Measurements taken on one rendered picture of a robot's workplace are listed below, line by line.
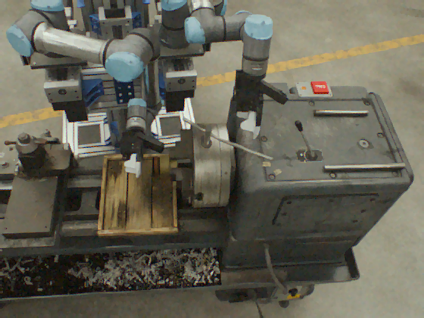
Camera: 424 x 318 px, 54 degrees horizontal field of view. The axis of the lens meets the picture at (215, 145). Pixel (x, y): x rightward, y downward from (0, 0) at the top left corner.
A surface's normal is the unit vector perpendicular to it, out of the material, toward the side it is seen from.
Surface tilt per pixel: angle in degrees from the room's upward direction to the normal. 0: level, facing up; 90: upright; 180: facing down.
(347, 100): 0
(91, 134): 0
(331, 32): 0
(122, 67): 90
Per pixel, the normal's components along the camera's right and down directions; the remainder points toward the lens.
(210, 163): 0.11, -0.07
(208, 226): 0.08, -0.59
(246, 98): 0.11, 0.55
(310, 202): 0.08, 0.81
